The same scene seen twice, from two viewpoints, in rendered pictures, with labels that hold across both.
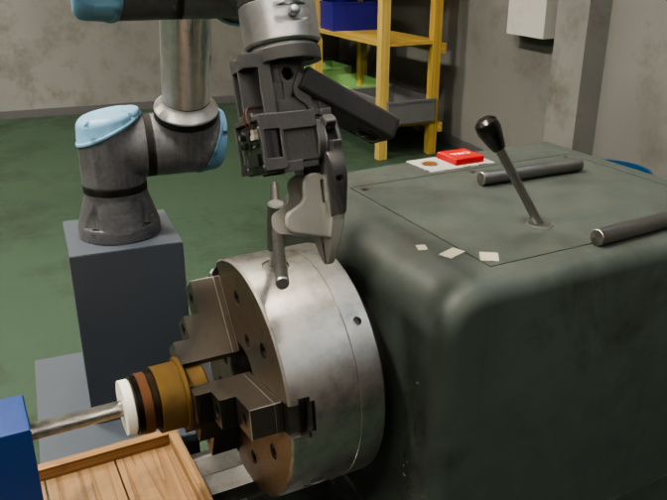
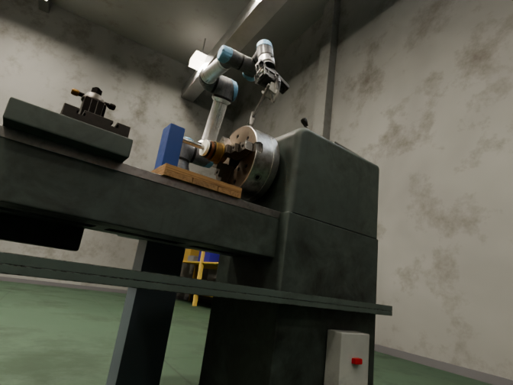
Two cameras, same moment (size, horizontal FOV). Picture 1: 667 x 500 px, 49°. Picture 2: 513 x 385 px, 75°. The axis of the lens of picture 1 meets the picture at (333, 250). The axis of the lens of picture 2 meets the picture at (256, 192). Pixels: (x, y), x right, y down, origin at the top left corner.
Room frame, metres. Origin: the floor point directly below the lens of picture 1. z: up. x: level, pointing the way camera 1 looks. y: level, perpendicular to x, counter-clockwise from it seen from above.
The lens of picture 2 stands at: (-0.54, 0.19, 0.56)
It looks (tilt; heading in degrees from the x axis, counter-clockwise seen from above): 16 degrees up; 352
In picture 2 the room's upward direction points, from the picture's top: 8 degrees clockwise
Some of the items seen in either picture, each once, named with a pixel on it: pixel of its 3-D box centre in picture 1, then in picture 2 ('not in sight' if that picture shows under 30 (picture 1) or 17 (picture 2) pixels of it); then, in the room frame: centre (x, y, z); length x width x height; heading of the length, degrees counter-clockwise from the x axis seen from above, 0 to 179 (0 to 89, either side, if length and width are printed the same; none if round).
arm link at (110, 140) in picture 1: (114, 145); (182, 149); (1.32, 0.40, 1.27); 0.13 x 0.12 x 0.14; 110
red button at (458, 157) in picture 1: (460, 159); not in sight; (1.26, -0.22, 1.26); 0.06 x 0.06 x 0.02; 27
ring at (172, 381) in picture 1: (169, 396); (215, 152); (0.78, 0.21, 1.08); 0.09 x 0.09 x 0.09; 27
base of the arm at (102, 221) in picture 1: (117, 206); (177, 167); (1.32, 0.41, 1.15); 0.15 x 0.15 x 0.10
